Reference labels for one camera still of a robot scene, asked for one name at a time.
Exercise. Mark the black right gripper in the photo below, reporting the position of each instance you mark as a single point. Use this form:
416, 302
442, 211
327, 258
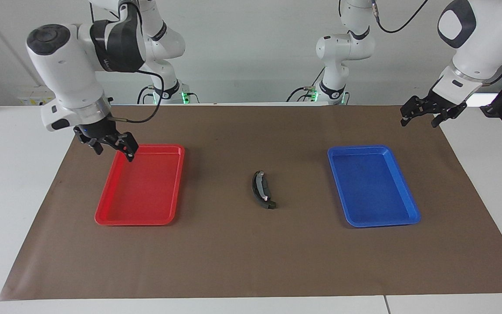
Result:
98, 133

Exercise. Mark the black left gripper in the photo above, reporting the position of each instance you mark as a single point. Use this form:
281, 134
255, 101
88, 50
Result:
438, 104

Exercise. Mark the long curved black brake pad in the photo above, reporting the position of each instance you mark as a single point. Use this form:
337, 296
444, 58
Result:
254, 187

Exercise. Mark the small dark grey brake pad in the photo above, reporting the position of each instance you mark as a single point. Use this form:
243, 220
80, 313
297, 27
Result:
262, 185

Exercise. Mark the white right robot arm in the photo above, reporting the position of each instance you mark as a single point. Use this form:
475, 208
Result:
68, 65

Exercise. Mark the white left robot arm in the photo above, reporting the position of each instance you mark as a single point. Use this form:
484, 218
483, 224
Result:
477, 48

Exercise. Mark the red plastic tray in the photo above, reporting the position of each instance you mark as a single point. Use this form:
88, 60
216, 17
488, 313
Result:
142, 192

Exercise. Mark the blue plastic tray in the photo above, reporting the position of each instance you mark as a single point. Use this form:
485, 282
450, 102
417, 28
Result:
373, 192

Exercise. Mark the brown paper table mat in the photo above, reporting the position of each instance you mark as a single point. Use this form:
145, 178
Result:
255, 253

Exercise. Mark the white wall outlet box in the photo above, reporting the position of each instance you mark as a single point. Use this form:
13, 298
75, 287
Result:
31, 100

